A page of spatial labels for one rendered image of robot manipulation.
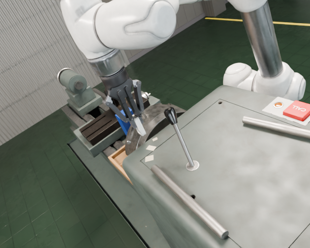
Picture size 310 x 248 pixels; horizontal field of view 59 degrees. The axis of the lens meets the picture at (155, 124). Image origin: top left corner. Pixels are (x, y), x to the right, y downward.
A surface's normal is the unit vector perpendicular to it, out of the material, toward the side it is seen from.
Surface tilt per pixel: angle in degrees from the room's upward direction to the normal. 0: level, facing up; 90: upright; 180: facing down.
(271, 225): 0
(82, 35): 88
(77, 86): 90
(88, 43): 100
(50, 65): 90
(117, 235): 0
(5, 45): 90
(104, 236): 0
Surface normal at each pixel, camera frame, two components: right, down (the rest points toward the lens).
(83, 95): 0.54, 0.33
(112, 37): -0.55, 0.68
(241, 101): -0.34, -0.75
